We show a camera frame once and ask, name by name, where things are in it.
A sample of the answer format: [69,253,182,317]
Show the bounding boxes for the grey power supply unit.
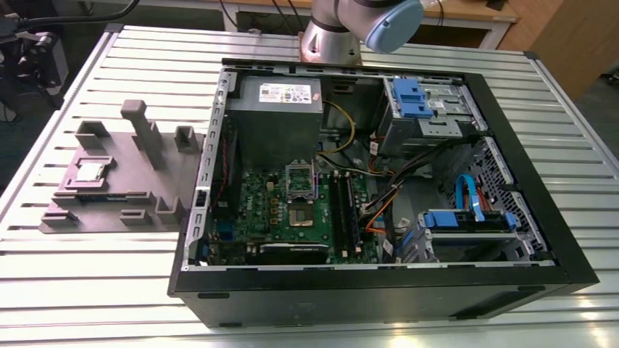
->
[227,75,325,171]

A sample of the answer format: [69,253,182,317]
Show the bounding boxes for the blue plastic drive carrier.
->
[393,78,436,120]

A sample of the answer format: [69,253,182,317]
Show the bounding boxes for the blue flat data wire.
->
[456,173,488,223]

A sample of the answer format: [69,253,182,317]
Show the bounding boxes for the brown wooden cabinet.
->
[498,0,619,101]

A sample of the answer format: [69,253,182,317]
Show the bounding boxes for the black cable bundle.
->
[386,136,485,182]

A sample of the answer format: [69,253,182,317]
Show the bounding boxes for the green motherboard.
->
[207,168,383,265]

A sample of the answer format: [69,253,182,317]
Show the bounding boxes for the silver square CPU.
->
[74,163,107,183]

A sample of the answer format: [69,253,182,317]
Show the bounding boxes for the wooden desk white frame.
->
[213,0,524,51]

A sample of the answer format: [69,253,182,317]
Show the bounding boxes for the black and white wire bundle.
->
[317,152,393,178]

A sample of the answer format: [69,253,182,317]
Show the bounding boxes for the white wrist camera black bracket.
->
[34,31,70,87]

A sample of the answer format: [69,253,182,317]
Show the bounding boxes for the metal socket cover frame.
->
[285,159,319,201]

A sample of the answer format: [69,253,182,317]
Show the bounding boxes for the black graphics card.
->
[245,241,331,265]

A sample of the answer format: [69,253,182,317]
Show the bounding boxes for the metal disk bay cage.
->
[406,208,556,264]

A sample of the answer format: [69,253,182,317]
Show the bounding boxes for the metal drive cage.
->
[377,75,489,157]

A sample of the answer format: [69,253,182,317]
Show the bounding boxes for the yellow wire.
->
[319,100,358,156]

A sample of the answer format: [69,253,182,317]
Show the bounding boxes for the black RAM slot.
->
[337,172,355,257]
[329,172,349,257]
[343,172,362,256]

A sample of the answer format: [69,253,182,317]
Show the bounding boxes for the hard disk in blue carrier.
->
[419,210,518,233]

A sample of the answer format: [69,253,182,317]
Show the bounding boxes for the grey plastic parts rack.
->
[38,99,207,235]

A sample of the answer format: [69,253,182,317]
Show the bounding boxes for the black camera cable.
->
[0,0,142,37]

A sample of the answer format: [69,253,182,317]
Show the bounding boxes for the CPU socket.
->
[289,202,318,229]

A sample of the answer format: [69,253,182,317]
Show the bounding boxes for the black open PC case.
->
[167,57,601,329]

